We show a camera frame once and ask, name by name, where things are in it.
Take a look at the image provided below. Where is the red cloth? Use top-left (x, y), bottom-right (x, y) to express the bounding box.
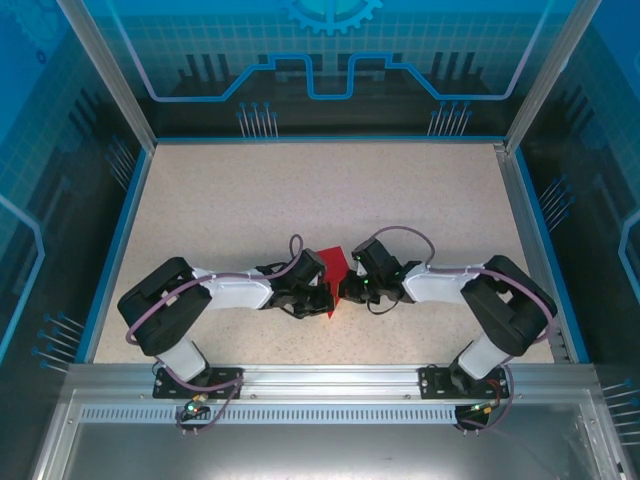
top-left (317, 246), bottom-right (349, 321)

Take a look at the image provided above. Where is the steel sheet tray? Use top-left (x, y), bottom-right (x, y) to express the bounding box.
top-left (29, 389), bottom-right (631, 480)

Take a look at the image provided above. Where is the blue table edge strip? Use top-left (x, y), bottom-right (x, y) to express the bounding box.
top-left (510, 147), bottom-right (592, 364)
top-left (73, 147), bottom-right (154, 364)
top-left (149, 134), bottom-right (507, 147)

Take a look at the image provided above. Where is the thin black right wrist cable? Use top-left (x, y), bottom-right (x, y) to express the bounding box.
top-left (367, 294), bottom-right (401, 316)

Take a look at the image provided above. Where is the aluminium mounting rail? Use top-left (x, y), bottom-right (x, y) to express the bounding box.
top-left (64, 363), bottom-right (601, 401)

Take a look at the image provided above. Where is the slotted aluminium cable duct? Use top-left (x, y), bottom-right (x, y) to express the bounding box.
top-left (77, 405), bottom-right (599, 425)

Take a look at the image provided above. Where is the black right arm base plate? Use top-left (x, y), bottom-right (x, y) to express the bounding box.
top-left (418, 364), bottom-right (512, 401)

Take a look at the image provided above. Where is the aluminium side rail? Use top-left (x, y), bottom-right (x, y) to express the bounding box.
top-left (493, 142), bottom-right (574, 364)

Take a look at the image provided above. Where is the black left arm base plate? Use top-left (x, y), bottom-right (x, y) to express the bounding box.
top-left (152, 365), bottom-right (247, 401)

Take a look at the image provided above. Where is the aluminium frame post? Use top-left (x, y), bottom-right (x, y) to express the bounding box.
top-left (503, 0), bottom-right (601, 152)
top-left (55, 0), bottom-right (157, 151)

